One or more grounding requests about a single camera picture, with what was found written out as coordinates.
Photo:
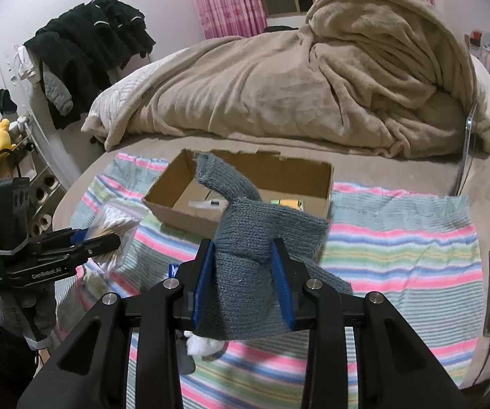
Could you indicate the pile of black clothes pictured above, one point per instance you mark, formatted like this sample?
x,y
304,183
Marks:
x,y
83,47

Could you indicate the beige fleece blanket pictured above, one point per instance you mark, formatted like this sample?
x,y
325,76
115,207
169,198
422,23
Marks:
x,y
291,81

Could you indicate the grey quilted jacket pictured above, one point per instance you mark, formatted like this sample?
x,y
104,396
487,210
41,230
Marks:
x,y
57,91

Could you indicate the clear bag of cotton swabs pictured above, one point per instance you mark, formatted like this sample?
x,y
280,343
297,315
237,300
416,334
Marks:
x,y
113,226

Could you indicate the metal bar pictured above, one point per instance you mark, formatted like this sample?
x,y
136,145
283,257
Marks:
x,y
468,136

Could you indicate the black sock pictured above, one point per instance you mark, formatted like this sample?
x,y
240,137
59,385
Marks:
x,y
5,101

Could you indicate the cardboard box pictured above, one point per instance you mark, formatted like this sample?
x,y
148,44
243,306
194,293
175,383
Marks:
x,y
266,170

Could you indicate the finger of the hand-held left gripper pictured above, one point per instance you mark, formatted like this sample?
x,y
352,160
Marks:
x,y
68,236
100,245

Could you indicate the white pillow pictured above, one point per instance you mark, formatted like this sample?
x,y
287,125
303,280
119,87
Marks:
x,y
487,93
117,98

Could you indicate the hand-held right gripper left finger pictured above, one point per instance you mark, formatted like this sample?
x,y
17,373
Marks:
x,y
200,294

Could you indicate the yellow green packet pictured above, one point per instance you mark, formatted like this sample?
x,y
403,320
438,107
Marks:
x,y
289,203

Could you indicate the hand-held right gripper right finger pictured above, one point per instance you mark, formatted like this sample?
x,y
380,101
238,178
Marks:
x,y
281,289

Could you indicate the person's left hand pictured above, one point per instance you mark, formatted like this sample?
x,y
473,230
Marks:
x,y
10,311

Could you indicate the grey knitted sock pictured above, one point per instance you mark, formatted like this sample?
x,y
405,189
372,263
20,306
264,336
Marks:
x,y
249,238

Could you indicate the striped towel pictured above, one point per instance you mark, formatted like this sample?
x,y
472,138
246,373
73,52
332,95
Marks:
x,y
398,255

